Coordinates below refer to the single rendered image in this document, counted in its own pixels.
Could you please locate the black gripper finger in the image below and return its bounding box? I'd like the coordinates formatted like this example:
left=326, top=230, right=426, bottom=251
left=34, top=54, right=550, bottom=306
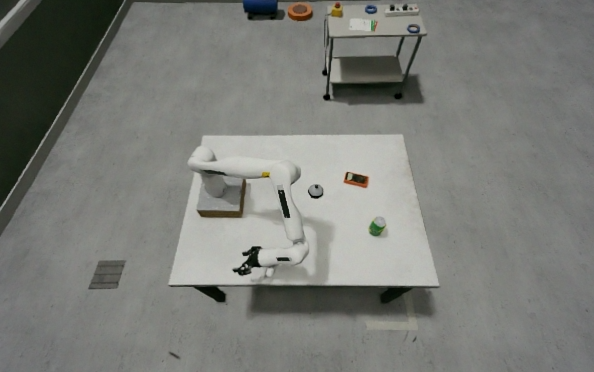
left=232, top=258, right=252, bottom=276
left=241, top=246, right=262, bottom=256

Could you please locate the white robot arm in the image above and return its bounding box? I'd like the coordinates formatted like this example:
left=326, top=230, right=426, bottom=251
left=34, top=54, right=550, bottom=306
left=188, top=146, right=309, bottom=277

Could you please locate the green and yellow drink can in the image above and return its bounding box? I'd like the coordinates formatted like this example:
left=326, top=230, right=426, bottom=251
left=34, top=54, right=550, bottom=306
left=368, top=216, right=386, bottom=236

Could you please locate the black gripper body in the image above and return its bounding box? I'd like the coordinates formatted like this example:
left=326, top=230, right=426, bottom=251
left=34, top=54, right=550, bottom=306
left=246, top=249, right=263, bottom=268

